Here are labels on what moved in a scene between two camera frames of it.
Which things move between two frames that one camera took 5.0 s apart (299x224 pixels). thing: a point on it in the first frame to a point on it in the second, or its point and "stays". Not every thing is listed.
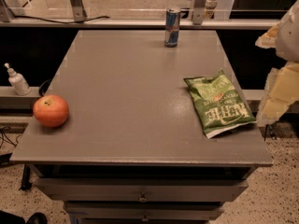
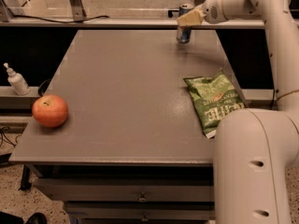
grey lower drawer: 144,210 stays
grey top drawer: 141,189 stays
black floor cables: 2,136 stays
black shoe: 38,217 stays
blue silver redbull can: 173,17 to 184,33
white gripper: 290,36 to 211,13
